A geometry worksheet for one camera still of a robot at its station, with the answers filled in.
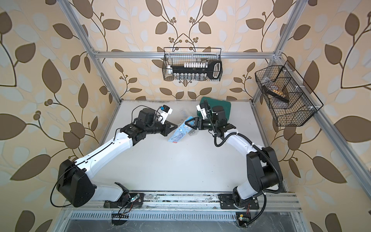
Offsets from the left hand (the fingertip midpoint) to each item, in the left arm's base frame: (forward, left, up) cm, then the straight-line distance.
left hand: (174, 124), depth 77 cm
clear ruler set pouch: (+30, -5, -25) cm, 39 cm away
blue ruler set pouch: (-1, -3, -8) cm, 9 cm away
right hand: (+3, -8, -4) cm, 9 cm away
